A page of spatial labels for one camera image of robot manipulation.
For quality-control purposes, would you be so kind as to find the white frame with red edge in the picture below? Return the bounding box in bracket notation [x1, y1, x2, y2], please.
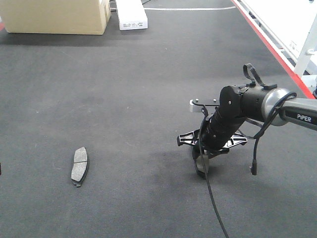
[233, 0, 317, 99]

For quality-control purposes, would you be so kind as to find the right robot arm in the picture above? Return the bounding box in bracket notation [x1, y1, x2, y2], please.
[177, 84, 317, 158]

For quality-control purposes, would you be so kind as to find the dark brake pad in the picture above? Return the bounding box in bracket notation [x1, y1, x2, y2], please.
[71, 147, 89, 187]
[194, 158, 210, 179]

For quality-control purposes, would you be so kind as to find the cardboard box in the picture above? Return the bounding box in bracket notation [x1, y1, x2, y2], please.
[0, 0, 111, 35]

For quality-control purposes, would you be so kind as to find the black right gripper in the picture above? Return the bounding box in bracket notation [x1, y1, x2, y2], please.
[177, 106, 248, 161]

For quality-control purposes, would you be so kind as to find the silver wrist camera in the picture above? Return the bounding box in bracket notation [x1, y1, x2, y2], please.
[189, 99, 220, 113]

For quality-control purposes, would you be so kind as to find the black camera cable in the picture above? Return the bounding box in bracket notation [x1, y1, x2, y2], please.
[197, 91, 298, 238]

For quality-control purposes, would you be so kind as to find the white long box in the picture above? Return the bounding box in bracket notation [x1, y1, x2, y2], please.
[116, 0, 148, 31]

